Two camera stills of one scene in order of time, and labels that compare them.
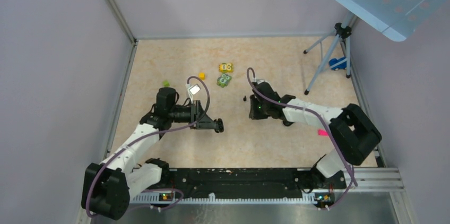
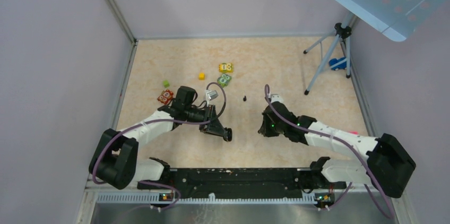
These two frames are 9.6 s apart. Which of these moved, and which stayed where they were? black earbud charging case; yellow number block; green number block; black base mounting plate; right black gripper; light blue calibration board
Moved: right black gripper; black earbud charging case
Stayed: green number block; yellow number block; black base mounting plate; light blue calibration board
